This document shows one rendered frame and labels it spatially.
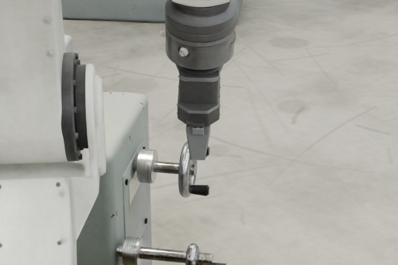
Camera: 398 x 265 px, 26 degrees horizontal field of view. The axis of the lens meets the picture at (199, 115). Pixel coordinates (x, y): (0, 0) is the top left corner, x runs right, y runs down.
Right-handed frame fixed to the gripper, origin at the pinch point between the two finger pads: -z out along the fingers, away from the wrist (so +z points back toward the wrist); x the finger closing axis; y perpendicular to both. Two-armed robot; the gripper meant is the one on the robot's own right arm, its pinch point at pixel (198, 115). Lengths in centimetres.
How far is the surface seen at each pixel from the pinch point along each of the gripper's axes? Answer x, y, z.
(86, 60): 245, 58, -168
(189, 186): 37, 2, -49
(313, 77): 226, -49, -161
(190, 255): 20, 2, -52
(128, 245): 23, 14, -52
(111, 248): 23, 17, -53
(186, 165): 35, 3, -42
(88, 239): 24, 22, -52
